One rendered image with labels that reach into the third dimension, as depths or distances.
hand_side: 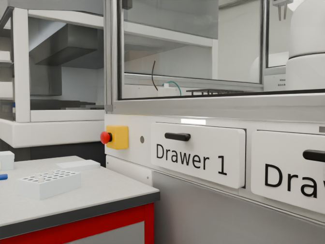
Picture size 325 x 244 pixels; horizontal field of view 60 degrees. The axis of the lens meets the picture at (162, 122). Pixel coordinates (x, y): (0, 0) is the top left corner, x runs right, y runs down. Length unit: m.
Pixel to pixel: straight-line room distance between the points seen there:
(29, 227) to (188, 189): 0.34
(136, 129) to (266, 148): 0.45
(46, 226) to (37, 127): 0.73
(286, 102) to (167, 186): 0.38
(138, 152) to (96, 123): 0.58
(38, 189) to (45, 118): 0.64
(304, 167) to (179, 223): 0.37
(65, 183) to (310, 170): 0.54
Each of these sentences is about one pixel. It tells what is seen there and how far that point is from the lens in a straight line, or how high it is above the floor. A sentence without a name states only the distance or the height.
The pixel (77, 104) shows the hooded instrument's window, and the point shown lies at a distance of 1.37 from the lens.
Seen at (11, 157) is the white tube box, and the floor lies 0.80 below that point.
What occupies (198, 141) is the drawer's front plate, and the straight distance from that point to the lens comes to 0.61.
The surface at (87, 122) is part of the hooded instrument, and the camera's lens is 1.37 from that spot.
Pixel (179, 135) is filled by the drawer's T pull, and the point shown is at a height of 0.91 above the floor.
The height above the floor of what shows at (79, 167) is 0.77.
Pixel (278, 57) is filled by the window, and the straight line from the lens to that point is 0.53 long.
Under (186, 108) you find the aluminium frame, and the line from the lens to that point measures 0.66.
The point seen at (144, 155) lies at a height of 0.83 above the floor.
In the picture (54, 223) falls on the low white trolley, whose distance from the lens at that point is 0.64.
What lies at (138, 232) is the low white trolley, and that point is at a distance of 0.75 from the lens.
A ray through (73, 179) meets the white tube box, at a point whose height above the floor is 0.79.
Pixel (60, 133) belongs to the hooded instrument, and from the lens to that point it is 1.33.
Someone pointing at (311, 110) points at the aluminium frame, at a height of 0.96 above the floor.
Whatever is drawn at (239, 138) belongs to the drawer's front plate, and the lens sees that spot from 0.53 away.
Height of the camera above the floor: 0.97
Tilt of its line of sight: 3 degrees down
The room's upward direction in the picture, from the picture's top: straight up
